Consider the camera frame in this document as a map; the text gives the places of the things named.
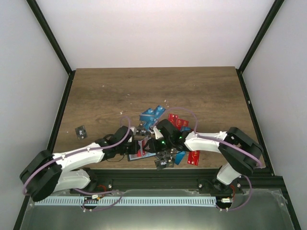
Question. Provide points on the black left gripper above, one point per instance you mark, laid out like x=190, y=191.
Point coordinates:
x=136, y=147

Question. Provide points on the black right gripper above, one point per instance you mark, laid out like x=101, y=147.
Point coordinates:
x=153, y=147

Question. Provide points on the black leather card holder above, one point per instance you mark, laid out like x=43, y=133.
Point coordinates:
x=135, y=157

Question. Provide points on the red vip card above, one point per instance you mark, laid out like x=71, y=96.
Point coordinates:
x=193, y=157
x=141, y=151

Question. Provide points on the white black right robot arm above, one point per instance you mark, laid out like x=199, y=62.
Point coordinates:
x=241, y=152

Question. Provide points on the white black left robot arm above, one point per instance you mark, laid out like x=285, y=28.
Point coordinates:
x=51, y=172

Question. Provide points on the black card near blue pile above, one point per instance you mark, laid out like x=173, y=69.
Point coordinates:
x=142, y=132

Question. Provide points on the lone black VIP card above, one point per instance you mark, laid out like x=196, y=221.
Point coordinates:
x=81, y=132

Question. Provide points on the black front frame rail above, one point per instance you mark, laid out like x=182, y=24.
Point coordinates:
x=190, y=179

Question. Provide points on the light blue slotted cable duct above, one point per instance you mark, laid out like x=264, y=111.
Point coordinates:
x=189, y=201

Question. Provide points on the black left frame post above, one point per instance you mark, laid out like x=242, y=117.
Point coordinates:
x=49, y=34

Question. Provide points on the black aluminium frame post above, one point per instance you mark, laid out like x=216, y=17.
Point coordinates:
x=261, y=33

